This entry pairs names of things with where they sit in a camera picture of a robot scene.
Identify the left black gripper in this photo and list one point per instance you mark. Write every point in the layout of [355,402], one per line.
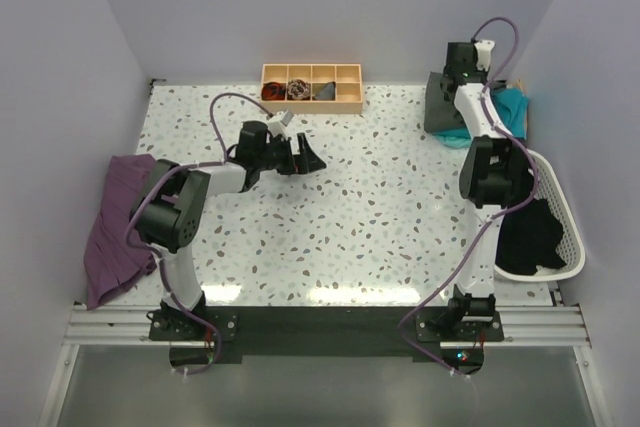
[304,162]

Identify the dark grey t shirt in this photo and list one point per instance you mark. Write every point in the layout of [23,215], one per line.
[439,115]

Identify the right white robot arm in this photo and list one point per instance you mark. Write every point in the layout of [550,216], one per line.
[489,180]

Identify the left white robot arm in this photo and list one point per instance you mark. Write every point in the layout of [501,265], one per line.
[165,218]

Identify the teal t shirt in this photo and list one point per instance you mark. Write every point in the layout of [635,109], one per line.
[460,138]

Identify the dark grey folded item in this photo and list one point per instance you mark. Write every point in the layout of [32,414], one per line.
[324,92]

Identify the grey pink fabric item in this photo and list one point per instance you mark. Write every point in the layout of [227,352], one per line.
[298,90]

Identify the wooden compartment box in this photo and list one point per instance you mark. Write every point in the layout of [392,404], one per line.
[349,87]

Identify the red black fabric item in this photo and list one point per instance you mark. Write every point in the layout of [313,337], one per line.
[273,91]

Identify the black t shirt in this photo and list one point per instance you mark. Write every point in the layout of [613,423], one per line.
[528,239]

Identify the white laundry basket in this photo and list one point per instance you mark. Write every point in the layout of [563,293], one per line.
[571,247]

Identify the purple t shirt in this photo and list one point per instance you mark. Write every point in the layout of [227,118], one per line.
[113,267]

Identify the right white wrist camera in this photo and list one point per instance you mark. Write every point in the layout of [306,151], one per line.
[484,49]

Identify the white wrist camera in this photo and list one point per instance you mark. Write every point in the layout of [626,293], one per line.
[484,49]
[281,120]

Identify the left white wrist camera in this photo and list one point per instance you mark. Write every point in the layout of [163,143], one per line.
[281,120]

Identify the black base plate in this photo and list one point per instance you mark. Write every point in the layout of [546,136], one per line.
[228,335]

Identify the aluminium rail frame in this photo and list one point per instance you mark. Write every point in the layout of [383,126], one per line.
[523,326]

